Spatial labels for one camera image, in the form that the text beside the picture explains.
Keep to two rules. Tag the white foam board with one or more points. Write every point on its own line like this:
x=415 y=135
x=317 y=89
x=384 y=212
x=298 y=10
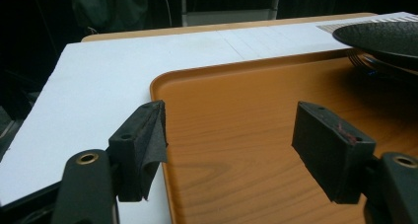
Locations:
x=98 y=86

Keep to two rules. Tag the brown wooden tray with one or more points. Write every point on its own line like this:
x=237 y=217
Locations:
x=236 y=118

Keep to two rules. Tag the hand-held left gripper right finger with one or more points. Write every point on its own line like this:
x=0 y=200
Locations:
x=332 y=151

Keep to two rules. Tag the silver fork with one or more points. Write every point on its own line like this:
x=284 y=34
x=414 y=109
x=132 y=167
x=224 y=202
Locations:
x=364 y=63

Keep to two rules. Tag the white metal desk frame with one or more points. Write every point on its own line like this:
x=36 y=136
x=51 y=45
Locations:
x=226 y=16

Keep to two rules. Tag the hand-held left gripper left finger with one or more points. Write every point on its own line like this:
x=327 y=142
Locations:
x=134 y=151

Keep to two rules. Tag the striped placemat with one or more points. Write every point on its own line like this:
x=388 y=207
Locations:
x=338 y=26

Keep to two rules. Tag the dark hanging cloth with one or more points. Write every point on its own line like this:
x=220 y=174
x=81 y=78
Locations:
x=108 y=7

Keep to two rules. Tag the dark textured oval plate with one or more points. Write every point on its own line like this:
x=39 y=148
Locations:
x=381 y=39

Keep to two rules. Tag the wooden table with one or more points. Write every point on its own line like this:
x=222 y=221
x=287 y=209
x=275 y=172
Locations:
x=197 y=29

